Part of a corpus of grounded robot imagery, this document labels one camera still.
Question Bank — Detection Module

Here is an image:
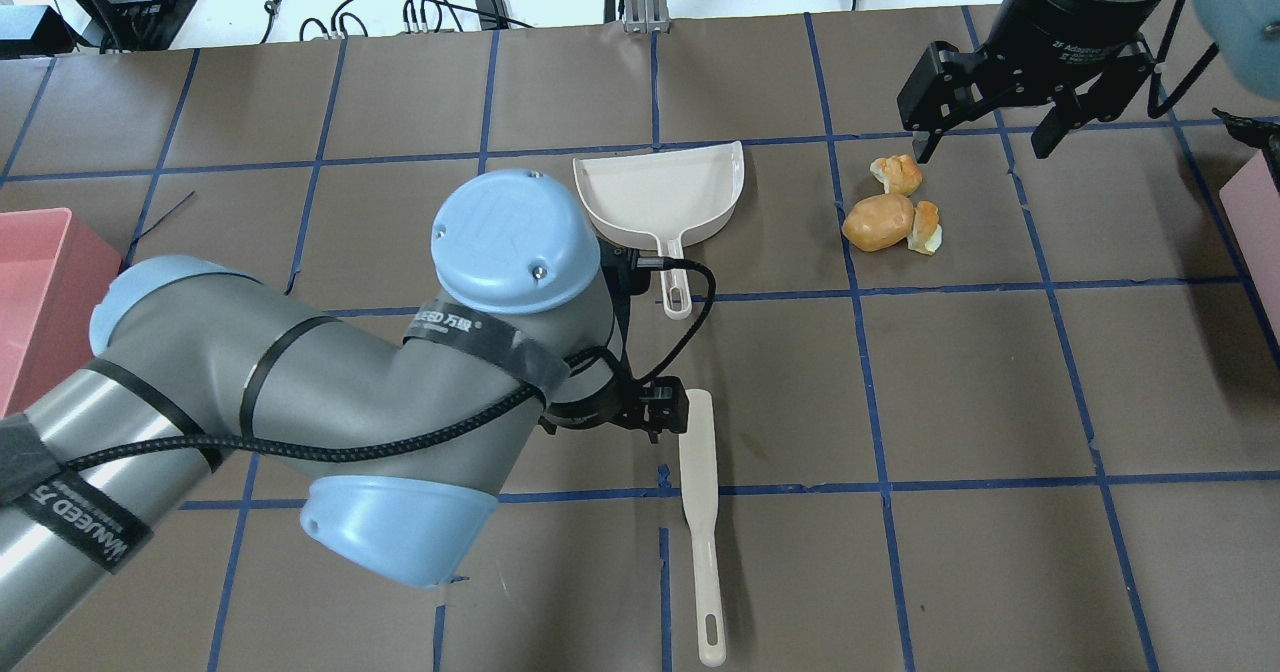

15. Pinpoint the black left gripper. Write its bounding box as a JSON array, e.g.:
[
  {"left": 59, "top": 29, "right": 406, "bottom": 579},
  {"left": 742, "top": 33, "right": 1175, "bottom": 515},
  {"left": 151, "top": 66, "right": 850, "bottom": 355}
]
[{"left": 540, "top": 378, "right": 690, "bottom": 439}]

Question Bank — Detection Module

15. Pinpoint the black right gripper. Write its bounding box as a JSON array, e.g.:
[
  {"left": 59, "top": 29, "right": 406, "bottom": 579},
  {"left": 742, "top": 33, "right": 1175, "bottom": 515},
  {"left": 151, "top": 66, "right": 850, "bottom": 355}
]
[{"left": 896, "top": 0, "right": 1157, "bottom": 165}]

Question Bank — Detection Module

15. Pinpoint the white hand brush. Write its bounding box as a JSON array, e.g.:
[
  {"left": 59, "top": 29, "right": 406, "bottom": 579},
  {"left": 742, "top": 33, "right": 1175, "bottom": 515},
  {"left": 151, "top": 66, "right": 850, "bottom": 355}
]
[{"left": 678, "top": 389, "right": 728, "bottom": 668}]

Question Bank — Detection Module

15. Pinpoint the white plastic dustpan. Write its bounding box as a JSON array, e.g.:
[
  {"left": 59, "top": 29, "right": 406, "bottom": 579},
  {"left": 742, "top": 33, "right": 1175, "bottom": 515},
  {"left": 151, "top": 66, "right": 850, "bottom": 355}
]
[{"left": 573, "top": 142, "right": 745, "bottom": 259}]

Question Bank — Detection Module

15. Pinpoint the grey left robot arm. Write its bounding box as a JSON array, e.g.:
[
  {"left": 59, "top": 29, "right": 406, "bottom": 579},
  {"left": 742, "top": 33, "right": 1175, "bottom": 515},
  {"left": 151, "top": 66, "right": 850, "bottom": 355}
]
[{"left": 3, "top": 169, "right": 689, "bottom": 671}]

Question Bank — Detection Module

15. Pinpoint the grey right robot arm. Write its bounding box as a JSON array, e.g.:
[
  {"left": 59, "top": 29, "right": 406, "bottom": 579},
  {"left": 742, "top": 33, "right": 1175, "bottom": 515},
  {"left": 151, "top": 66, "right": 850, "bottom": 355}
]
[{"left": 896, "top": 0, "right": 1279, "bottom": 163}]

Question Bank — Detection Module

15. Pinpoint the pink plastic bin left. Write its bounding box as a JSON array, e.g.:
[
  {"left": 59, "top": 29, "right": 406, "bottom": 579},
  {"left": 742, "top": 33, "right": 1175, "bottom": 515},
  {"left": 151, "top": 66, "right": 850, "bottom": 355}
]
[{"left": 1, "top": 207, "right": 122, "bottom": 416}]

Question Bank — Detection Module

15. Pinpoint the torn bread piece upper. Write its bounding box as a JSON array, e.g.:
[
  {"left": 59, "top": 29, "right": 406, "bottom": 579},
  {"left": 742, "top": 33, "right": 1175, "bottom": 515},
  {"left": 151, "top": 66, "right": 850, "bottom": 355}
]
[{"left": 869, "top": 154, "right": 924, "bottom": 197}]

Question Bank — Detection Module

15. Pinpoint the torn bread piece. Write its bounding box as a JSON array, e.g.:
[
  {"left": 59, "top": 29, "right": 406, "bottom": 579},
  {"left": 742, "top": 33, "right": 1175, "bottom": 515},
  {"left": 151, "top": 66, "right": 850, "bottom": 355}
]
[
  {"left": 906, "top": 201, "right": 943, "bottom": 256},
  {"left": 869, "top": 154, "right": 924, "bottom": 197}
]

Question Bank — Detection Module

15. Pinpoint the torn bread piece lower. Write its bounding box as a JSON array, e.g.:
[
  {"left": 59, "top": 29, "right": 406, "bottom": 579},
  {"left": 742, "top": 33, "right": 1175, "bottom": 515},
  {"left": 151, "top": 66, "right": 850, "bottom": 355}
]
[{"left": 906, "top": 201, "right": 943, "bottom": 256}]

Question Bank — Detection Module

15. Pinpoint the black device on desk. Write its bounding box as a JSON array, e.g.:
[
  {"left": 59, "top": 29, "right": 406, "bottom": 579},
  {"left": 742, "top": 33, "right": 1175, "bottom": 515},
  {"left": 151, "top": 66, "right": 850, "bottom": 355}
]
[{"left": 105, "top": 0, "right": 198, "bottom": 51}]

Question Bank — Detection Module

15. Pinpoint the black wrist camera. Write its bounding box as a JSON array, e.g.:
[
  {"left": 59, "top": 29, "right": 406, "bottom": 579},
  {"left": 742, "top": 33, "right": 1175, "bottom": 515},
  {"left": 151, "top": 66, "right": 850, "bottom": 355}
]
[{"left": 596, "top": 236, "right": 650, "bottom": 300}]

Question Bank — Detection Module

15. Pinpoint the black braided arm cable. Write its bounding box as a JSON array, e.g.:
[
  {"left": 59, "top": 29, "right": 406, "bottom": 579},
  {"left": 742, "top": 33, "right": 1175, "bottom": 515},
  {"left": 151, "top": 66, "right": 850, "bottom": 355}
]
[{"left": 60, "top": 257, "right": 717, "bottom": 474}]

